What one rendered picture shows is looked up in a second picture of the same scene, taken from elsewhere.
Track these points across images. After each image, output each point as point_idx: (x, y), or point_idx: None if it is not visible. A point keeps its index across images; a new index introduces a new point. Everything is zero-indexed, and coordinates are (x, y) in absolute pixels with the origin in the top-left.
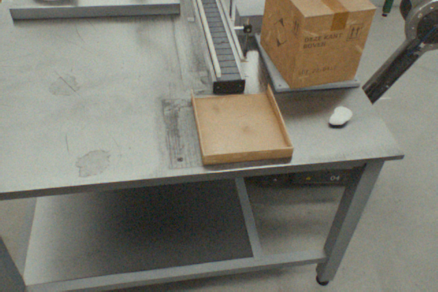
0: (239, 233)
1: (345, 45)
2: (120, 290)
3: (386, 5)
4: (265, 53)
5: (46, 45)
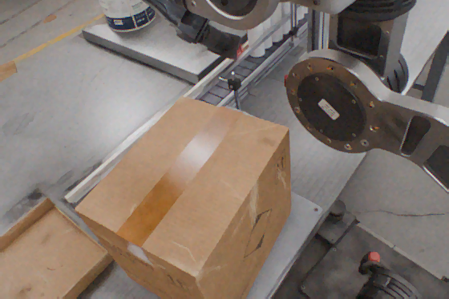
0: None
1: (173, 287)
2: None
3: None
4: None
5: (66, 75)
